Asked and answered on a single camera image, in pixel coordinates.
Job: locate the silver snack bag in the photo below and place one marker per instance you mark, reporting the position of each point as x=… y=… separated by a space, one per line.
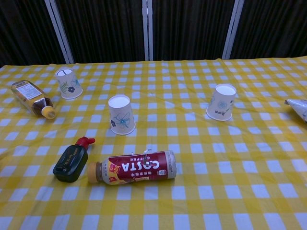
x=299 y=107

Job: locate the paper cup with marked base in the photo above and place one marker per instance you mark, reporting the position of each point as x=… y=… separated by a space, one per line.
x=69 y=85

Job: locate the paper cup with green print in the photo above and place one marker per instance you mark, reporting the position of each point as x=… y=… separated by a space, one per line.
x=221 y=103

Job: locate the red Costa coffee bottle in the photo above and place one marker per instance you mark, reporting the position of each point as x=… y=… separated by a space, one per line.
x=134 y=166

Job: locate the paper cup with blue flower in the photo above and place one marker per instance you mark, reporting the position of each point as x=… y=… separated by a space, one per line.
x=121 y=115

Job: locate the black bottle with red cap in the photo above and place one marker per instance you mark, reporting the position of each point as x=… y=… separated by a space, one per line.
x=68 y=161

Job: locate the yellow white checked tablecloth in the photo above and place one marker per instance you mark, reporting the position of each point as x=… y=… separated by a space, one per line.
x=196 y=187

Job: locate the tea bottle with yellow cap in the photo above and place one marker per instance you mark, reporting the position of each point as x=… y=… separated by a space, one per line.
x=27 y=93

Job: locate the black pleated curtain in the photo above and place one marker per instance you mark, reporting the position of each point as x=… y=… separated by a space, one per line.
x=103 y=28

